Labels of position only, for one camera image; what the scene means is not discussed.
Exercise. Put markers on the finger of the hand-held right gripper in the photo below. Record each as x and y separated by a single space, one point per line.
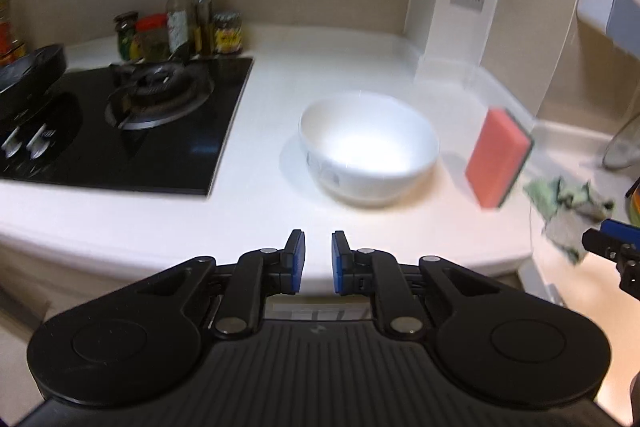
607 243
631 277

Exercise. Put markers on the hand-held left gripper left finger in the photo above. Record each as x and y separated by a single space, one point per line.
298 263

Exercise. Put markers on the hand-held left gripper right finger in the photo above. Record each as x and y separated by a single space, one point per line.
339 263

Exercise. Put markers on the white bowl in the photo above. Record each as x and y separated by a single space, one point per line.
367 147

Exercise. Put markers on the pink sponge with green scourer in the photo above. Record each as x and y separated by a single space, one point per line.
497 157

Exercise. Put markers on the orange object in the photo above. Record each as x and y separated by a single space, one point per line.
635 204

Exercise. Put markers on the green cloth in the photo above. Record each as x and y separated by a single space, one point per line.
567 209

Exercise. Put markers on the black glass gas stove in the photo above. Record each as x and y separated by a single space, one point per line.
195 147

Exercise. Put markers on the black burner grate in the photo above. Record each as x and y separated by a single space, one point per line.
155 89

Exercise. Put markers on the yellow label jar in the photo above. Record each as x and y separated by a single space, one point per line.
228 34

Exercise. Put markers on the red lid jar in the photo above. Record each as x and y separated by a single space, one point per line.
152 38

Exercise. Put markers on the yellow cap clear bottle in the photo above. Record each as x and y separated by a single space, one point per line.
179 14

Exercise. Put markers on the dark lid jar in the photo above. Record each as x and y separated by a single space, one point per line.
125 39

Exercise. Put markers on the silver stove knob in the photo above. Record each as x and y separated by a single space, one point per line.
40 141
11 143

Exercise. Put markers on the black pan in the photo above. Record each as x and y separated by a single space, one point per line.
30 67

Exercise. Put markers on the red label bottle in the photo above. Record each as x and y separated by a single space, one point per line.
9 38

